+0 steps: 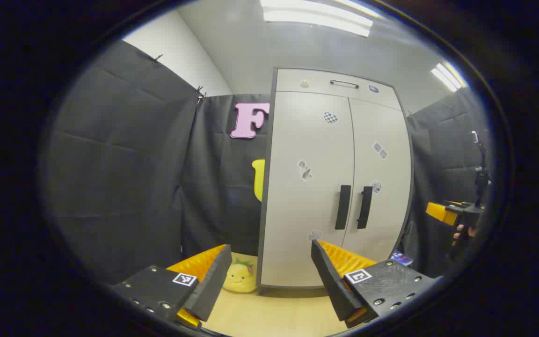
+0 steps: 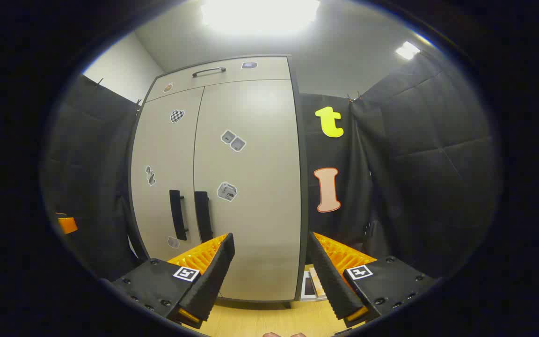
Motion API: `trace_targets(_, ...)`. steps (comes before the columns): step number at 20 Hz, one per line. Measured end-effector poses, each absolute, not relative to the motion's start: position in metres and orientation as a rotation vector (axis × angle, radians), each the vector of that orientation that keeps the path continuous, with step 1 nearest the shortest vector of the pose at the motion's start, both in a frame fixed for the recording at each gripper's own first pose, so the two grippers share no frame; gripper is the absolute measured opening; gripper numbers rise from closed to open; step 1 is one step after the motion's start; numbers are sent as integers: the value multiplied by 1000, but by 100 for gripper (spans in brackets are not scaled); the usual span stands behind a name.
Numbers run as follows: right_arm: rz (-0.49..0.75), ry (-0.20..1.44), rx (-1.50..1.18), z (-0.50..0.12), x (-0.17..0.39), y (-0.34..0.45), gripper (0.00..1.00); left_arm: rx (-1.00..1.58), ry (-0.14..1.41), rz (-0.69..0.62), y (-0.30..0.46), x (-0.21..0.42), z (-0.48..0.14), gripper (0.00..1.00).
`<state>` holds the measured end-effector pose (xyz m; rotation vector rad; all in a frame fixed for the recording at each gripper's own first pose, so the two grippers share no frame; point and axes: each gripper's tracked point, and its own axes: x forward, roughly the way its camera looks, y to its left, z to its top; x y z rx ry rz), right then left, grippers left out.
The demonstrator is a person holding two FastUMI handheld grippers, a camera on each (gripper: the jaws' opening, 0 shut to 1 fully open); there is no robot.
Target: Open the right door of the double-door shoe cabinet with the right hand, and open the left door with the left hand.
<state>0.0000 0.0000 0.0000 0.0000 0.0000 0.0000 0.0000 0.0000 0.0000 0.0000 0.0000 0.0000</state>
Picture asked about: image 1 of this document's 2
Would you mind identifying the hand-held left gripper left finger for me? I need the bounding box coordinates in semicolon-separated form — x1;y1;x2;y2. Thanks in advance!
110;244;233;328

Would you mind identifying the yellow smiling plush toy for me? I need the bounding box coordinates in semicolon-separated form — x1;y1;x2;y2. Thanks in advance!
223;259;257;293

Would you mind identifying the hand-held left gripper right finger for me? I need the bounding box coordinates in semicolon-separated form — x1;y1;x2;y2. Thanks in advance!
311;239;441;328

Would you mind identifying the blue book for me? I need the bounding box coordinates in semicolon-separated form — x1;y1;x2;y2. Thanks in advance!
390;250;414;266

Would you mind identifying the grey double-door shoe cabinet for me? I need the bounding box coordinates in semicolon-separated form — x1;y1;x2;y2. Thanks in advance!
256;67;414;289

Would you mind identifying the long ceiling light panel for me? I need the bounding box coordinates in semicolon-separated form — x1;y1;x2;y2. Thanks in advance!
260;0;374;38

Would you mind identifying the grey cabinet door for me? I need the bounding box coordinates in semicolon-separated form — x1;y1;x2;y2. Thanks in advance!
260;91;355;287
342;98;413;263

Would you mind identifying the small ceiling light panel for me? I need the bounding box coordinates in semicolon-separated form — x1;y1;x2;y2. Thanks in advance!
431;62;463;93

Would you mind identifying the black backdrop cloth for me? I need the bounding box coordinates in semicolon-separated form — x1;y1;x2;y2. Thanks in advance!
45;40;492;286

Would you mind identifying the grey cabinet drawer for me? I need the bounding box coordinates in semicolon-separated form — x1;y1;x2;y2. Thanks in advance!
276;69;402;111

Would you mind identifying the black door handle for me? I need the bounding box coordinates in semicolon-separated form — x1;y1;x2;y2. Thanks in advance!
335;185;352;230
357;186;373;229

